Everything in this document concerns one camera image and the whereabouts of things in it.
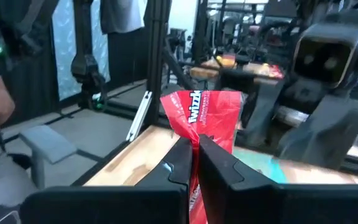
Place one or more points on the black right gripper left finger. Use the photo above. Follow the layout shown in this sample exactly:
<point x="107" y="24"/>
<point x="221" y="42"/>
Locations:
<point x="154" y="199"/>

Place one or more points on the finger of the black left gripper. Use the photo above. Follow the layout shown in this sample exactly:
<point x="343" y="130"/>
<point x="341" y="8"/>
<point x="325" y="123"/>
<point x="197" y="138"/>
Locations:
<point x="261" y="118"/>
<point x="325" y="140"/>

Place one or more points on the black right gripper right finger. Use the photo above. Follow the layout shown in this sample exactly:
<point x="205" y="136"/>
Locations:
<point x="244" y="202"/>

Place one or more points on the red Twizzlers candy pack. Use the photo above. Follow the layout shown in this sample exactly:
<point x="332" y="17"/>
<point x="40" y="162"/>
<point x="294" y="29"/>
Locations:
<point x="210" y="118"/>

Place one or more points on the black idle robot arm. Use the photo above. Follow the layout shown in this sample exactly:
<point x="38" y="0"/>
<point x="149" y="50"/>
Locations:
<point x="87" y="71"/>

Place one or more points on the red flat object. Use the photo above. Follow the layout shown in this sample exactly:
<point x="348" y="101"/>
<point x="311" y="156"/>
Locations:
<point x="272" y="71"/>

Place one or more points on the orange yellow object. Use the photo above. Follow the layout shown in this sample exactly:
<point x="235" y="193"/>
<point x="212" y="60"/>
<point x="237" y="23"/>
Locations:
<point x="225" y="61"/>

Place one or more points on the wooden work table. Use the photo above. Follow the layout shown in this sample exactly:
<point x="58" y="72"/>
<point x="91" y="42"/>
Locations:
<point x="204" y="73"/>

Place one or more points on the grey metal bench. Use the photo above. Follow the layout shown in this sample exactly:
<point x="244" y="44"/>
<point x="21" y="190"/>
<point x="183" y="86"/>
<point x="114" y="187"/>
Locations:
<point x="47" y="141"/>

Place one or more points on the blue white patterned curtain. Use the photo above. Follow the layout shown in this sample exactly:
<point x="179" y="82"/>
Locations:
<point x="64" y="46"/>

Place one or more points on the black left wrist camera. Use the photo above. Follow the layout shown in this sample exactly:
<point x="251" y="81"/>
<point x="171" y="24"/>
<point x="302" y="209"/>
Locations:
<point x="322" y="59"/>

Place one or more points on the silver aluminium frame brace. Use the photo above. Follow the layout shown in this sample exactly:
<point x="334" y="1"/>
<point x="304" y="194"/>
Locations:
<point x="140" y="115"/>

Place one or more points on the black aluminium rig frame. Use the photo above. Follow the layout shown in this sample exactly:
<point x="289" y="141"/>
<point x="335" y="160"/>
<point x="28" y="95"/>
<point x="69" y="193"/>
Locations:
<point x="157" y="62"/>

